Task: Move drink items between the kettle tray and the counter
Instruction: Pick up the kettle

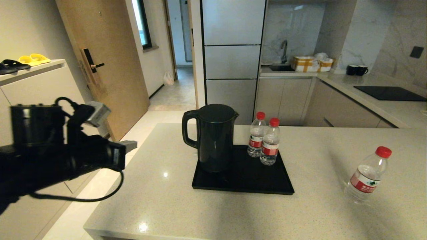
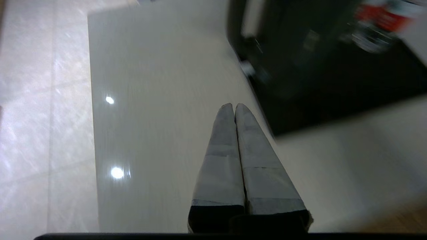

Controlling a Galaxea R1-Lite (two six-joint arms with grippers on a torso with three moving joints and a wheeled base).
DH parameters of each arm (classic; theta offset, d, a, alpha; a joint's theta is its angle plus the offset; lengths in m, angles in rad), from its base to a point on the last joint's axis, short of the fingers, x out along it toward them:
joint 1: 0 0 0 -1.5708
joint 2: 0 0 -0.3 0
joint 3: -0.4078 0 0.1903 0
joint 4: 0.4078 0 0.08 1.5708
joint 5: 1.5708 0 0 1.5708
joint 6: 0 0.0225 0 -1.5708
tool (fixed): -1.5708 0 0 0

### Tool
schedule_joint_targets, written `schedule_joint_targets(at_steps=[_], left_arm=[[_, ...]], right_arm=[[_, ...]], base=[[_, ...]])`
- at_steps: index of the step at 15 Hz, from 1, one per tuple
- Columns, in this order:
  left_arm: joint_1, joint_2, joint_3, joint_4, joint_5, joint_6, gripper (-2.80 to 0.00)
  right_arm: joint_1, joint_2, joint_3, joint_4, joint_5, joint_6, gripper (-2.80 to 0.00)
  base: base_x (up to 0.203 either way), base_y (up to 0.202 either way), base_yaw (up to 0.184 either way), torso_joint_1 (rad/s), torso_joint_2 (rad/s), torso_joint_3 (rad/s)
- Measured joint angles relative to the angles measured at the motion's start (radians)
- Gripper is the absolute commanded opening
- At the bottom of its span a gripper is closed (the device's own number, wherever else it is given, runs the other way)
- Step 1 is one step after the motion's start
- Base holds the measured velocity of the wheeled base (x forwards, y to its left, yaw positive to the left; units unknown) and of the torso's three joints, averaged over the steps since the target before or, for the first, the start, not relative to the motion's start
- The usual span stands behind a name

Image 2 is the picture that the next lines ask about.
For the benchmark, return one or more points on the black rectangular serving tray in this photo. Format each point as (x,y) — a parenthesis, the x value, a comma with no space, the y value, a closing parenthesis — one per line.
(350,93)

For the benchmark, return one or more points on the clear water bottle red cap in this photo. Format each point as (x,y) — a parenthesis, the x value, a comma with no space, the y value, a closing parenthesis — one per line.
(400,20)
(370,40)

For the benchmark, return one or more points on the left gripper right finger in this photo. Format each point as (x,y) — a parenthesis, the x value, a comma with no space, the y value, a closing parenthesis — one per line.
(267,180)

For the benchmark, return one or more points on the black electric kettle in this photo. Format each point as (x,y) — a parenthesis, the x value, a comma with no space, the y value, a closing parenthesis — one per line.
(290,50)

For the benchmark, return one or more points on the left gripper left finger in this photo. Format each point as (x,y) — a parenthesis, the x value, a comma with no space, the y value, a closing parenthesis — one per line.
(220,173)

